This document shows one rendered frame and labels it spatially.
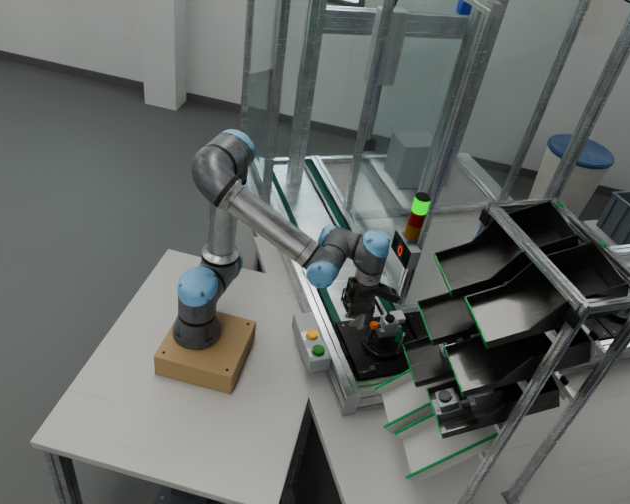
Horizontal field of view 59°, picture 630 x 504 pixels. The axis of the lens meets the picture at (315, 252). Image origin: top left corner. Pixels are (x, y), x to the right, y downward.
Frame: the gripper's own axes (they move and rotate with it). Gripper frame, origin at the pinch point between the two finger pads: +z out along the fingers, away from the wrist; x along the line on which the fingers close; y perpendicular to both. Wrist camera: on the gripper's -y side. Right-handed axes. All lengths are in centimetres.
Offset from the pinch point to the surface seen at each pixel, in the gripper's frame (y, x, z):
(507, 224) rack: -12, 27, -58
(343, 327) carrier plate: 0.8, -9.1, 10.3
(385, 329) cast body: -7.7, 2.1, 0.9
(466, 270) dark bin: -6, 27, -46
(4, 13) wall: 160, -483, 64
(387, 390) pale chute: -1.8, 20.7, 6.0
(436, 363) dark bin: -7.6, 28.8, -14.7
